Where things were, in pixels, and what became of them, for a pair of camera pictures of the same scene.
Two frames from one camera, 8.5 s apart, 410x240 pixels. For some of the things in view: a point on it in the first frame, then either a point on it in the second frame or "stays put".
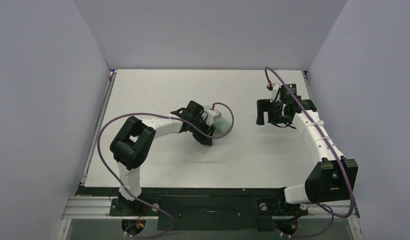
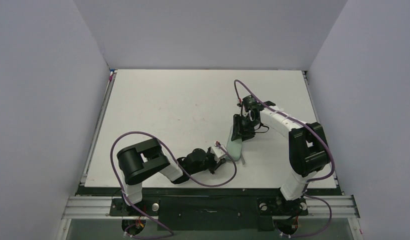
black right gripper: x=269 y=110 -> x=242 y=125
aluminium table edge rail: x=112 y=74 stays put
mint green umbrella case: x=223 y=126 -> x=234 y=147
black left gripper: x=202 y=133 -> x=212 y=160
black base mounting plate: x=211 y=213 stays put
